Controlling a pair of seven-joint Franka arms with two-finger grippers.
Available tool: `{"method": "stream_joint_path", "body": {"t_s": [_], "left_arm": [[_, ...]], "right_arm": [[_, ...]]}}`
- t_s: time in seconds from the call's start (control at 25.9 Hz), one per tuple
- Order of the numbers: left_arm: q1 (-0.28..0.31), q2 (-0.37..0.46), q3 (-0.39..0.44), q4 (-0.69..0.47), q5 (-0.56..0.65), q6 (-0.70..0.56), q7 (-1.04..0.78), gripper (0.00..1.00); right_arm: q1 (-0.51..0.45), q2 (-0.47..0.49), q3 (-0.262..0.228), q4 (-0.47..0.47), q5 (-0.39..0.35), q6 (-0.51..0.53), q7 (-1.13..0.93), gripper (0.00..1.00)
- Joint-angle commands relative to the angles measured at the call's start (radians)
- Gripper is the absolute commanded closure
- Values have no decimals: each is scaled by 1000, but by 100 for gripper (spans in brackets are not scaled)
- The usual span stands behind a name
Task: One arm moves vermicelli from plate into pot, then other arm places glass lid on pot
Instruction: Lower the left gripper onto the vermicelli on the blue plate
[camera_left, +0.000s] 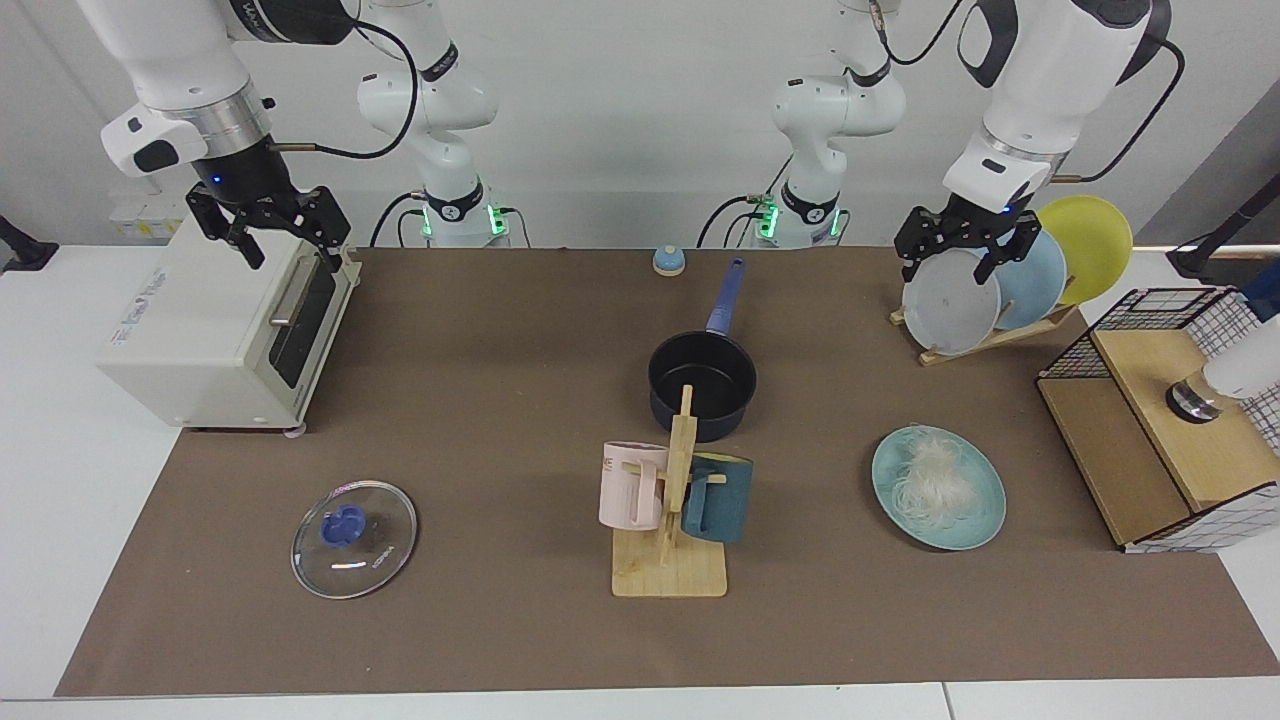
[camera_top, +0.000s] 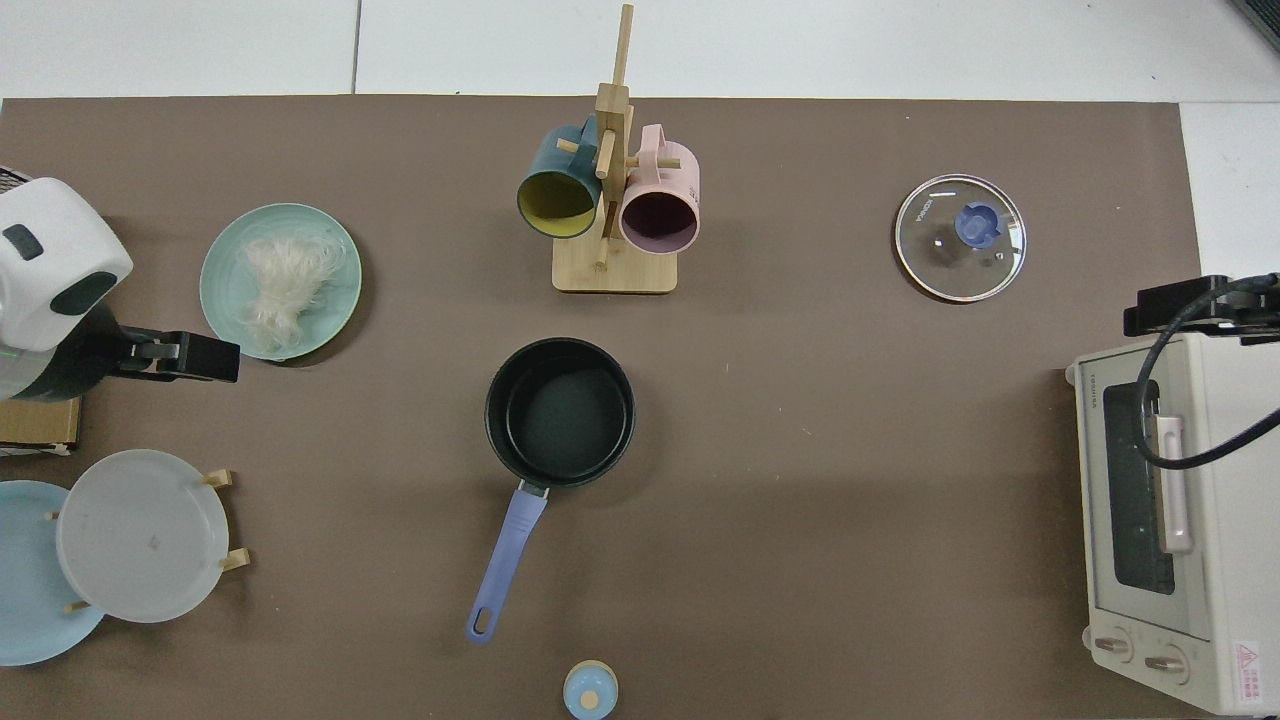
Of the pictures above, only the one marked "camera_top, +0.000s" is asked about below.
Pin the white vermicelli bundle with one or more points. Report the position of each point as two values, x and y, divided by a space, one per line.
285 285

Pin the glass lid with blue knob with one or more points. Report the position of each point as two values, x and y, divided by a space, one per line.
960 240

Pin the wooden plate rack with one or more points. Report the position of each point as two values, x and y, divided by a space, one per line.
236 560

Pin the pale toaster oven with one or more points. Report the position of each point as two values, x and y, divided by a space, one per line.
1225 560

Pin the pale green plate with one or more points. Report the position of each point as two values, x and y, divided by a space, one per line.
225 270

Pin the small blue round thing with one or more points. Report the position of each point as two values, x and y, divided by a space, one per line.
590 692

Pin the light blue plate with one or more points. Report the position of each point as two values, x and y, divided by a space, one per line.
25 590

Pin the pink mug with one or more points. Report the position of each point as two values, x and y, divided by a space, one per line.
660 215

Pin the brown table cloth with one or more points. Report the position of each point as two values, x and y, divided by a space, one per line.
850 480

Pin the wooden cup stand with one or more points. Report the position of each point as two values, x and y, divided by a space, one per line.
615 270

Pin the grey plate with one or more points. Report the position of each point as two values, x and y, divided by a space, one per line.
140 535

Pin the dark flat object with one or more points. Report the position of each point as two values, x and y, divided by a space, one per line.
1262 20

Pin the dark teal mug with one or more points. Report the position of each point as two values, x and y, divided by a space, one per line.
555 195

